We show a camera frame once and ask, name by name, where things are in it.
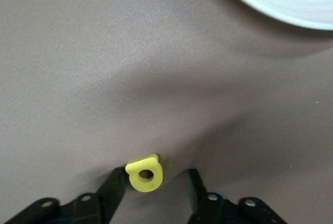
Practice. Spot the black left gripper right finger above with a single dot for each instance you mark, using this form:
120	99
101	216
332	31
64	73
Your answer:
208	208

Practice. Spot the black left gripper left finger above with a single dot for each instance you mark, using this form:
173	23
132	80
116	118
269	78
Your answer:
99	208

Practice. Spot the yellow foam letter d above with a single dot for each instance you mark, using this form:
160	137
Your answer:
145	186

